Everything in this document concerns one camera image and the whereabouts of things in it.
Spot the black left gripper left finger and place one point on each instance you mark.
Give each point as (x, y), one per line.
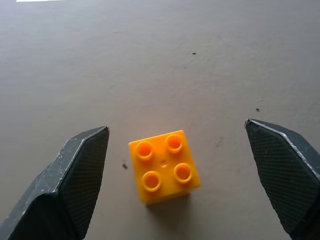
(62, 190)

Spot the yellow studded toy brick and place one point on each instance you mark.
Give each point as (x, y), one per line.
(163, 166)

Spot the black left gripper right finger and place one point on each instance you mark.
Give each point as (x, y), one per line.
(287, 175)

